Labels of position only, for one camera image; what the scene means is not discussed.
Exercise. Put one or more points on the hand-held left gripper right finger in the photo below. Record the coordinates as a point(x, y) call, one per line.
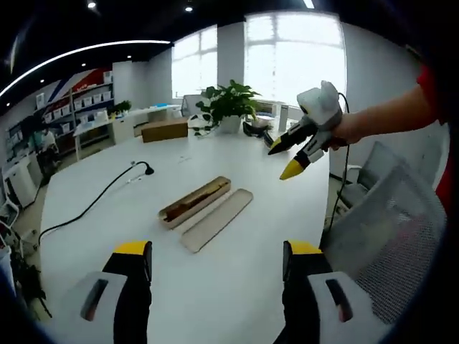
point(308, 304)

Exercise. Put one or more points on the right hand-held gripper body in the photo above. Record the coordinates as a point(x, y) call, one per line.
point(322, 104)

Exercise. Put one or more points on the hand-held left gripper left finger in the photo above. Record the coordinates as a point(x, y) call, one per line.
point(125, 304)

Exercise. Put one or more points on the brown wooden chopstick utensil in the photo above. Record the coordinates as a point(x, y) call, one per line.
point(215, 187)
point(211, 191)

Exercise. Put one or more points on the beige cutlery case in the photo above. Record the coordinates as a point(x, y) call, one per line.
point(172, 221)

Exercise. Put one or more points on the beige cutlery case lid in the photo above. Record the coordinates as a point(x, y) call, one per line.
point(218, 222)

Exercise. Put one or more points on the brown wooden spoon utensil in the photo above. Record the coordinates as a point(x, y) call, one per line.
point(183, 209)

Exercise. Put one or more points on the person's right hand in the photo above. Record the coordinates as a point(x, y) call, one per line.
point(349, 129)

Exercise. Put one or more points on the grey black curved device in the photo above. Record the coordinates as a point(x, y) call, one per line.
point(252, 129)
point(269, 139)

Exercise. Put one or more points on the large bright window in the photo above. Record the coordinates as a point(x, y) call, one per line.
point(294, 61)

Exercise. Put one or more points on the large potted green plant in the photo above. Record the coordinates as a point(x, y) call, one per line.
point(233, 104)

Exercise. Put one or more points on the grey plain office chair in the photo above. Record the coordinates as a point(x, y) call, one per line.
point(373, 168)

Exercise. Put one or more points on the black white ball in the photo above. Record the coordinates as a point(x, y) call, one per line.
point(200, 124)

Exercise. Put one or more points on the dark leafy floor plant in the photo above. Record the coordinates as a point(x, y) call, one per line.
point(30, 283)

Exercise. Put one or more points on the person's red shirt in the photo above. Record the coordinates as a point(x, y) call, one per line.
point(428, 77)

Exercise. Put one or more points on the grey mesh office chair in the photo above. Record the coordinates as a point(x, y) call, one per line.
point(391, 233)

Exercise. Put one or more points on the brown cardboard box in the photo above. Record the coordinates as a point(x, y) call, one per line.
point(165, 130)

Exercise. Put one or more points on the white drawer cabinets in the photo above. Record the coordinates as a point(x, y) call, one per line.
point(23, 182)

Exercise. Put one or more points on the white low cabinet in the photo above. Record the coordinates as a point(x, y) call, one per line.
point(123, 129)

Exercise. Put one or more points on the small potted green plant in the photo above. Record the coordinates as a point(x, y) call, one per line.
point(123, 107)

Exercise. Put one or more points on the white side table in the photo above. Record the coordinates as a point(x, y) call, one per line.
point(93, 130)

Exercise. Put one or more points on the shelving with white bins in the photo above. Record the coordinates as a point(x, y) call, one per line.
point(79, 100)

